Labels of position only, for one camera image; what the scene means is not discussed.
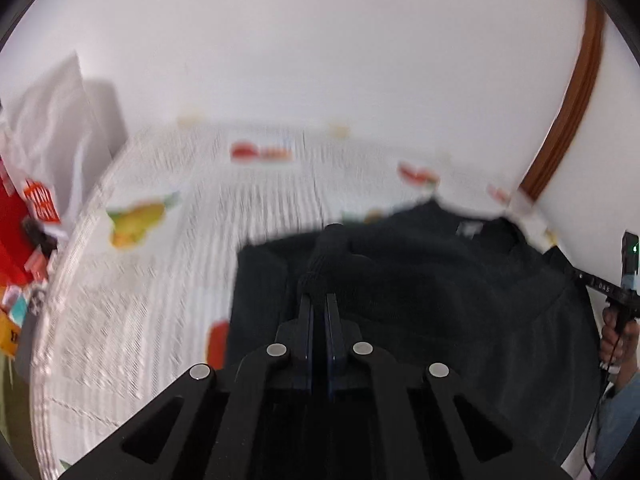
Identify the person's right hand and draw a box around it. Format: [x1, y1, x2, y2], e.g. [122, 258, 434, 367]
[598, 306, 640, 369]

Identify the person's right forearm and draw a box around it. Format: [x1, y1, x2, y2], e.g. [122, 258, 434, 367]
[595, 360, 640, 480]

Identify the black cable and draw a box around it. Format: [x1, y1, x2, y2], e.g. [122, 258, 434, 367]
[582, 385, 617, 480]

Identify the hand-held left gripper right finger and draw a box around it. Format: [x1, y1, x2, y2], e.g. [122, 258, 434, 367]
[325, 292, 574, 480]

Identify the brown wooden door frame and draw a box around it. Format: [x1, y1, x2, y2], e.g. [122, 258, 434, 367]
[517, 0, 609, 202]

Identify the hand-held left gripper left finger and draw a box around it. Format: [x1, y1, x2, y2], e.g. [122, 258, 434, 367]
[57, 292, 316, 480]

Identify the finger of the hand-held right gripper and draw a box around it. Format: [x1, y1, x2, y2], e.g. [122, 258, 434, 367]
[545, 243, 582, 278]

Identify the black sweatshirt with white lettering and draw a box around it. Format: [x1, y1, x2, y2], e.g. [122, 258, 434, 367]
[225, 197, 607, 467]

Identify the black object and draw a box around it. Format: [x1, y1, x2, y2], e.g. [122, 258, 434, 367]
[22, 217, 57, 257]

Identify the fruit print tablecloth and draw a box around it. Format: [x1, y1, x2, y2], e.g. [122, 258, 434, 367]
[30, 120, 561, 480]

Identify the red paper bag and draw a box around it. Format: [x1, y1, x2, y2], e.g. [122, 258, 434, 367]
[0, 156, 32, 287]

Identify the white plastic shopping bag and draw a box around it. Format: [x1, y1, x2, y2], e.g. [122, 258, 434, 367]
[0, 50, 129, 226]

